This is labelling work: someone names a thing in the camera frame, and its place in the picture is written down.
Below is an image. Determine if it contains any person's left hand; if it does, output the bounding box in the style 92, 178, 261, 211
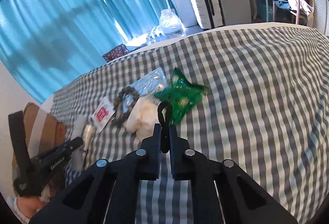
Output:
8, 189, 52, 221

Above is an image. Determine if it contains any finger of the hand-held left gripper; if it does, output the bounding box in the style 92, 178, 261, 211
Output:
38, 137, 84, 158
8, 110, 33, 179

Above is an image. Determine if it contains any blue garment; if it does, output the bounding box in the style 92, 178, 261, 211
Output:
272, 0, 292, 10

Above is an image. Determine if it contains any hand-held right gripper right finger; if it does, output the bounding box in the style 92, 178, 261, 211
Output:
168, 124, 299, 224

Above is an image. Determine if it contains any green snack bag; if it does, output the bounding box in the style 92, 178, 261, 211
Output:
154, 67, 210, 125

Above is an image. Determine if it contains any black hair tie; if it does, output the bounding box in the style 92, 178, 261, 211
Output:
157, 101, 173, 155

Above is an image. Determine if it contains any pack of water bottles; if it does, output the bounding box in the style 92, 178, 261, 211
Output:
145, 26, 166, 46

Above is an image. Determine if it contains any wide teal curtain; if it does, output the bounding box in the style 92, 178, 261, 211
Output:
0, 0, 180, 105

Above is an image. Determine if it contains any white garment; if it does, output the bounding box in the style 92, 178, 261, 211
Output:
285, 0, 314, 17

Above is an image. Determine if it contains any clear plastic packet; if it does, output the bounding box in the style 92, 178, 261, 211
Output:
127, 67, 166, 97

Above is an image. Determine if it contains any red and white sachet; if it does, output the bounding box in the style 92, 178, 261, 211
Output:
90, 96, 116, 134

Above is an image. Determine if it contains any white tube with cap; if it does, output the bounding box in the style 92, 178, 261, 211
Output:
83, 123, 93, 150

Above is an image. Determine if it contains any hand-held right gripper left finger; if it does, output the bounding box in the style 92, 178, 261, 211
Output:
28, 123, 162, 224

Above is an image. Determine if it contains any dark patterned bag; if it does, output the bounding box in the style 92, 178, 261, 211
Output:
102, 44, 130, 62

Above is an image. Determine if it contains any large water jug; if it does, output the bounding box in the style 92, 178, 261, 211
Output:
159, 8, 186, 39

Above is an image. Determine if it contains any dark bead bracelet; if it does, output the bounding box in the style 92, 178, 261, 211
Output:
111, 86, 140, 126

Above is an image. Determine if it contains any cardboard box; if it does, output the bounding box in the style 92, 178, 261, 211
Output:
12, 102, 67, 188

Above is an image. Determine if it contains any white suitcase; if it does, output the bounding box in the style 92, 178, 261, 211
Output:
185, 0, 224, 30

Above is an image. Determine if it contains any white towel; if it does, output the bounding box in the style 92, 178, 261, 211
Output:
123, 98, 162, 132

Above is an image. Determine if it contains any wooden chair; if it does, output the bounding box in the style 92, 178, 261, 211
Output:
271, 0, 315, 27

